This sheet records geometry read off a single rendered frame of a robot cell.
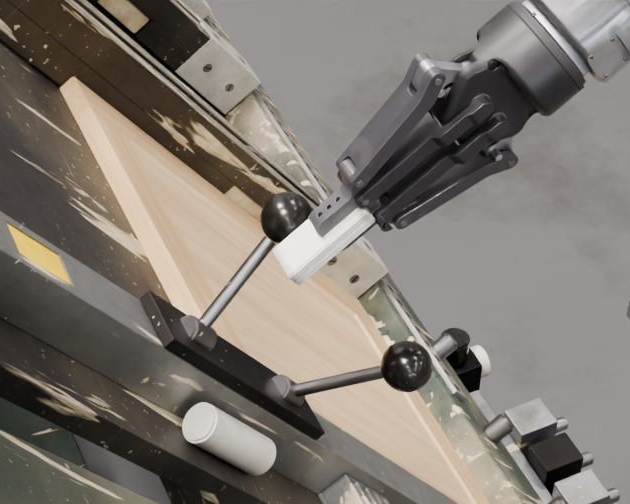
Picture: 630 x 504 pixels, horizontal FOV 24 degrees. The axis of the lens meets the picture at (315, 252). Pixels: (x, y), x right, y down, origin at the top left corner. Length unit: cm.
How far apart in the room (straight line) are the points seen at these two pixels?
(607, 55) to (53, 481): 47
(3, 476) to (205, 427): 38
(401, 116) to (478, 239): 225
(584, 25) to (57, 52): 63
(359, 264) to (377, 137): 85
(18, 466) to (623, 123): 295
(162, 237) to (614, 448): 171
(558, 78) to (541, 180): 239
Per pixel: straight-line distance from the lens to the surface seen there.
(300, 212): 101
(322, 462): 116
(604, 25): 95
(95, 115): 140
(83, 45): 143
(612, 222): 327
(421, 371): 105
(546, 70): 95
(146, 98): 149
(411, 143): 97
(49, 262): 92
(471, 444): 169
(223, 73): 206
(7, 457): 67
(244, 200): 164
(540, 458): 186
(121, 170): 133
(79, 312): 93
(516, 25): 96
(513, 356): 297
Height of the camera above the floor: 225
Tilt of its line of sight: 46 degrees down
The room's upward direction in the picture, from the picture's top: straight up
